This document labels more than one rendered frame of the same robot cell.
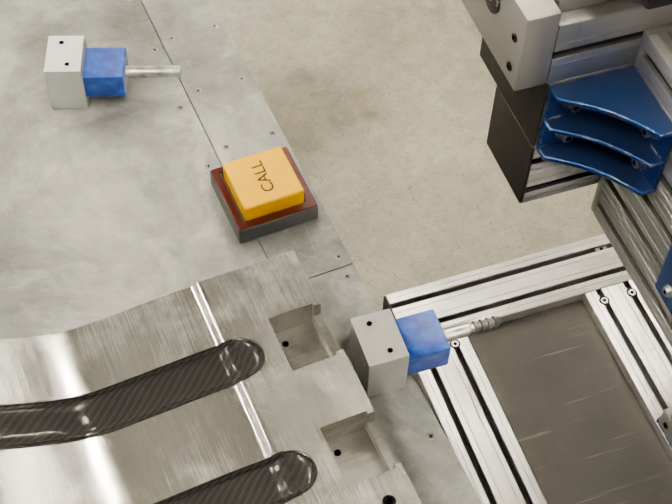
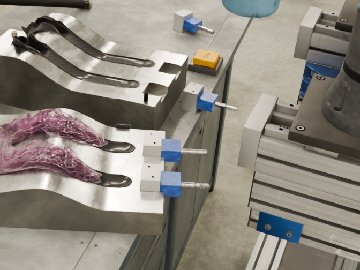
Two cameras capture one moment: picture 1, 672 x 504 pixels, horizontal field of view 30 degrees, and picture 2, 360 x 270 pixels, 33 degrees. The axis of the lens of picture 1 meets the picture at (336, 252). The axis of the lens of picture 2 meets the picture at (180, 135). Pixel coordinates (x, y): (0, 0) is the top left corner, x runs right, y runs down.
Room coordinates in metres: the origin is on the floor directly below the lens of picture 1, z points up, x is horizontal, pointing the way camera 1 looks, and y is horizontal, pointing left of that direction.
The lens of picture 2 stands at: (-0.43, -0.81, 1.58)
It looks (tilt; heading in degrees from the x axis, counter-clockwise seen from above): 35 degrees down; 39
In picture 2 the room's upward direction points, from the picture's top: 5 degrees clockwise
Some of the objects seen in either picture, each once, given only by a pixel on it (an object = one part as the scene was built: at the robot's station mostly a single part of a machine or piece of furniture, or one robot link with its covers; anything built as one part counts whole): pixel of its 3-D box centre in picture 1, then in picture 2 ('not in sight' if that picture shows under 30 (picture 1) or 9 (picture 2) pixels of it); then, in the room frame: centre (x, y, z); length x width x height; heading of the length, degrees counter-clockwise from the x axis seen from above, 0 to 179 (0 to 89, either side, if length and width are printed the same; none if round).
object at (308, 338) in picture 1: (306, 347); (169, 75); (0.54, 0.02, 0.87); 0.05 x 0.05 x 0.04; 25
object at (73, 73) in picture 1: (115, 71); (195, 25); (0.88, 0.23, 0.83); 0.13 x 0.05 x 0.05; 94
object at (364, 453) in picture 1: (360, 457); (155, 96); (0.44, -0.02, 0.87); 0.05 x 0.05 x 0.04; 25
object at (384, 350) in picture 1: (429, 339); (211, 102); (0.58, -0.08, 0.83); 0.13 x 0.05 x 0.05; 110
